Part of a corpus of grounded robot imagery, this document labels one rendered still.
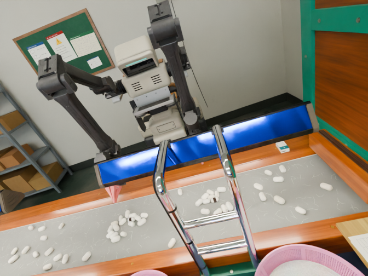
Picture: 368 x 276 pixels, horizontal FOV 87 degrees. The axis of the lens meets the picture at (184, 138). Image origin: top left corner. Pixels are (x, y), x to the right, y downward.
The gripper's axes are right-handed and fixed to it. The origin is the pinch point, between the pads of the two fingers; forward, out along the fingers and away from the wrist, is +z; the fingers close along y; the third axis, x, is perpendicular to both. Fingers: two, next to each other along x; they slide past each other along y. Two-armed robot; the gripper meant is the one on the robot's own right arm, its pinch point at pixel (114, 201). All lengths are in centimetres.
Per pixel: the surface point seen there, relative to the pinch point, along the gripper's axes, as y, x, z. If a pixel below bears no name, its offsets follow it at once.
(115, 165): 20.9, -31.9, -6.6
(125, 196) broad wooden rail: -0.2, 9.8, -2.2
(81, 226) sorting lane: -20.6, 3.8, 7.5
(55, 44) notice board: -95, 59, -192
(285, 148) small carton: 78, 8, -6
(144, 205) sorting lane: 11.1, 6.1, 4.2
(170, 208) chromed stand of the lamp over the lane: 37, -38, 9
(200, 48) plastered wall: 61, 112, -166
